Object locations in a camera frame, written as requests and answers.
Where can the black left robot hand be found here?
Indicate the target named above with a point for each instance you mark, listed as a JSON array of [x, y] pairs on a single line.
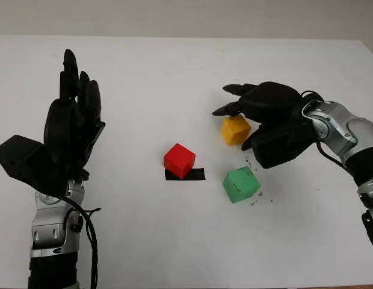
[[66, 129]]

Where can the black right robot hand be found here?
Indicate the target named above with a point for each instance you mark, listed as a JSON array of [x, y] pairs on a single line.
[[270, 102]]

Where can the yellow wooden cube block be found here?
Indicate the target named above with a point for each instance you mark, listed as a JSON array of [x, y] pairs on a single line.
[[234, 131]]

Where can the green wooden cube block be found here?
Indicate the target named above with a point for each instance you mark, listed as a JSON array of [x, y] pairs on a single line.
[[240, 185]]

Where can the red wooden cube block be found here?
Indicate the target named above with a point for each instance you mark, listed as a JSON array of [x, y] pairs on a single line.
[[178, 159]]

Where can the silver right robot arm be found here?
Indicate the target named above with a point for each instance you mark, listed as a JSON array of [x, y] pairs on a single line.
[[340, 126]]

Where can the black tape strip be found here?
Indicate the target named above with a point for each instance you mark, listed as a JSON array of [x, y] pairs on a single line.
[[197, 175]]

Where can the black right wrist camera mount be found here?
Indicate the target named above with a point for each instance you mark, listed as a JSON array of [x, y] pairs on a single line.
[[279, 147]]

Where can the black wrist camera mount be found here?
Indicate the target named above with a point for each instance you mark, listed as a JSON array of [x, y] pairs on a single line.
[[279, 147], [21, 159]]

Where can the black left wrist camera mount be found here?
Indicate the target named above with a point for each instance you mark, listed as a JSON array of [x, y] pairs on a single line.
[[21, 159]]

